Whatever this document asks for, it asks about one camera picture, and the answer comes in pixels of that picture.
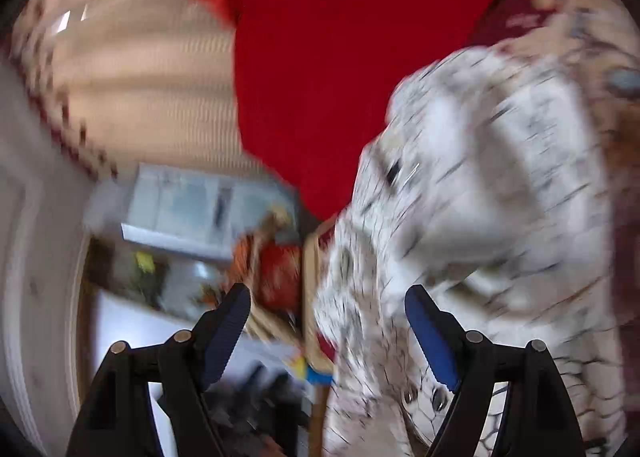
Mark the beige striped curtain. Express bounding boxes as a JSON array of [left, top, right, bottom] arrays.
[[10, 0, 264, 179]]

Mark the floral maroon cream blanket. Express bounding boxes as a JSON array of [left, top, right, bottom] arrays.
[[470, 0, 639, 444]]

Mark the grey white cabinet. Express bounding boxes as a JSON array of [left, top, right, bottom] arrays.
[[122, 164, 298, 261]]

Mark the white crackle-pattern shirt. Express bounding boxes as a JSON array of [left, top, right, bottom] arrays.
[[314, 48, 626, 456]]

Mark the red gift box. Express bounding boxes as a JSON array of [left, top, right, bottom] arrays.
[[226, 235, 302, 315]]

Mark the red blanket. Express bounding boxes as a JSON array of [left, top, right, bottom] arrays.
[[200, 0, 492, 219]]

